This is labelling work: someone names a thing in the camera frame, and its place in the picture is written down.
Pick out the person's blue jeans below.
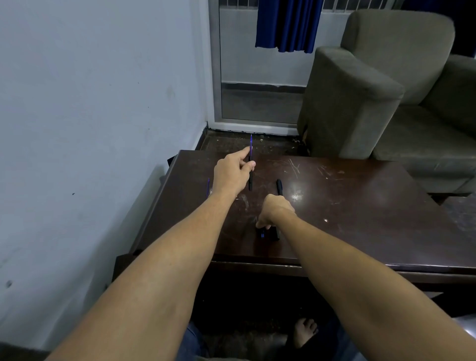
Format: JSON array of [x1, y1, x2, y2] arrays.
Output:
[[184, 316, 370, 361]]

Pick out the dark brown wooden table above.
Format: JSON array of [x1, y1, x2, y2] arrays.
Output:
[[113, 150, 476, 298]]

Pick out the grey-green fabric armchair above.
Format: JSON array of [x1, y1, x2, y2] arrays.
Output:
[[297, 9, 476, 195]]

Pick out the blue curtain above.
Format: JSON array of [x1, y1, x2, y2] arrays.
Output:
[[255, 0, 324, 54]]

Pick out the person's right hand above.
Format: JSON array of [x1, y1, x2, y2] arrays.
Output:
[[255, 194, 297, 230]]

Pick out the person's left forearm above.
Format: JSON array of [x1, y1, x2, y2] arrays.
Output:
[[45, 191, 242, 361]]

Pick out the person's left hand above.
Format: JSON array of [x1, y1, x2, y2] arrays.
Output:
[[211, 146, 257, 198]]

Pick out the person's bare foot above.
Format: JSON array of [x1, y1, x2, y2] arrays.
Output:
[[292, 317, 319, 349]]

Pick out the person's right forearm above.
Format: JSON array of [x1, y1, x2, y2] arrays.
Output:
[[273, 213, 476, 361]]

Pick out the black pen with blue refill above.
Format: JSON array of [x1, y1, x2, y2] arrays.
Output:
[[248, 134, 254, 192]]

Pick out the black pen barrel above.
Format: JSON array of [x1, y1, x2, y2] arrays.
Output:
[[274, 179, 284, 241]]

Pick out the white framed glass door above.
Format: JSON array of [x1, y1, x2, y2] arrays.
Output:
[[208, 0, 404, 136]]

